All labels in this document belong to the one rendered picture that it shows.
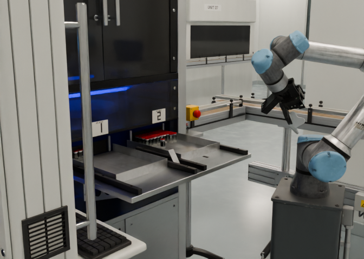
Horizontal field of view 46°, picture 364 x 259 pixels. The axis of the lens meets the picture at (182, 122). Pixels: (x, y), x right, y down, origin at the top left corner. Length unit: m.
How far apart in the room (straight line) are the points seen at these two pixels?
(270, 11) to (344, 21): 7.94
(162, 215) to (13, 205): 1.26
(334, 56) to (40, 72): 1.06
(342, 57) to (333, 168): 0.40
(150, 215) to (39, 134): 1.20
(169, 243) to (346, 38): 1.77
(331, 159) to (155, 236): 1.01
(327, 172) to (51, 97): 0.97
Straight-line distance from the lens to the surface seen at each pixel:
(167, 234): 2.26
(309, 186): 1.73
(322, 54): 1.65
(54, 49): 1.01
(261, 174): 2.85
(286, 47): 1.49
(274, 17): 10.95
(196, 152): 1.86
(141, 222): 2.10
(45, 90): 1.01
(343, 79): 3.14
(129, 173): 1.60
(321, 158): 1.55
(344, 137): 1.59
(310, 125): 2.59
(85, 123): 1.09
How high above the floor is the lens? 1.43
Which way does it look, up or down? 12 degrees down
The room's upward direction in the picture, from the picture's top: straight up
